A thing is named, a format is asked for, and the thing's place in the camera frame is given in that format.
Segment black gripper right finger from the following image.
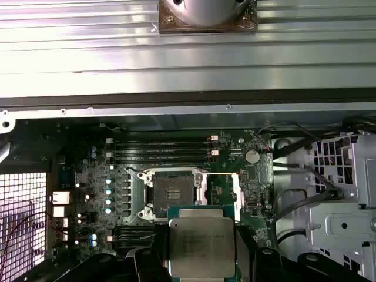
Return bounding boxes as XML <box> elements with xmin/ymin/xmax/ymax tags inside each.
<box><xmin>234</xmin><ymin>225</ymin><xmax>367</xmax><ymax>282</ymax></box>

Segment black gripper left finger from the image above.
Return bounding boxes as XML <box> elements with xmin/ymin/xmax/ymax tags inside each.
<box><xmin>66</xmin><ymin>225</ymin><xmax>171</xmax><ymax>282</ymax></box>

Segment silver CPU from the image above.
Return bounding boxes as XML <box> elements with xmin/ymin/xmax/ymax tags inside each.
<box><xmin>166</xmin><ymin>205</ymin><xmax>236</xmax><ymax>279</ymax></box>

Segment metal socket cover frame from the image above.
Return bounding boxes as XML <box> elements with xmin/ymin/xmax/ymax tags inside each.
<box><xmin>196</xmin><ymin>172</ymin><xmax>245</xmax><ymax>224</ymax></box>

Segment black RAM slot white clips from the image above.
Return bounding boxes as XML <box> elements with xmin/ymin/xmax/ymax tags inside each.
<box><xmin>105</xmin><ymin>135</ymin><xmax>220</xmax><ymax>144</ymax></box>
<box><xmin>105</xmin><ymin>231</ymin><xmax>155</xmax><ymax>242</ymax></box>
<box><xmin>105</xmin><ymin>149</ymin><xmax>220</xmax><ymax>159</ymax></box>

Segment CPU socket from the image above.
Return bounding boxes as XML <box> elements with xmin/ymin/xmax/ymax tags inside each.
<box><xmin>129</xmin><ymin>166</ymin><xmax>210</xmax><ymax>221</ymax></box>

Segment green motherboard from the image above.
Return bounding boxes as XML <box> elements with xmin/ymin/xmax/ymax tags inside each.
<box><xmin>48</xmin><ymin>122</ymin><xmax>276</xmax><ymax>282</ymax></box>

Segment silver coin cell battery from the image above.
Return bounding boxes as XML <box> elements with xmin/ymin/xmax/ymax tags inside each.
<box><xmin>245</xmin><ymin>149</ymin><xmax>261</xmax><ymax>165</ymax></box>

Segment perforated silver drive cage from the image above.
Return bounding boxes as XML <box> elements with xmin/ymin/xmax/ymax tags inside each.
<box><xmin>305</xmin><ymin>130</ymin><xmax>376</xmax><ymax>209</ymax></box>

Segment open black PC case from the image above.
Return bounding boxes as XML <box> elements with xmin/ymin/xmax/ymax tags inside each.
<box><xmin>0</xmin><ymin>95</ymin><xmax>376</xmax><ymax>282</ymax></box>

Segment black cable loop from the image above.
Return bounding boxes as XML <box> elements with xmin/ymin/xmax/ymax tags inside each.
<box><xmin>271</xmin><ymin>187</ymin><xmax>311</xmax><ymax>246</ymax></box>

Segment silver bracket with oval boss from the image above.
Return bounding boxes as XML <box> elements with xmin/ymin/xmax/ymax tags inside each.
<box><xmin>305</xmin><ymin>204</ymin><xmax>376</xmax><ymax>253</ymax></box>

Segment brown square base plate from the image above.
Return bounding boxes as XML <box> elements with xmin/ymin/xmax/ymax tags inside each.
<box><xmin>158</xmin><ymin>0</ymin><xmax>259</xmax><ymax>35</ymax></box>

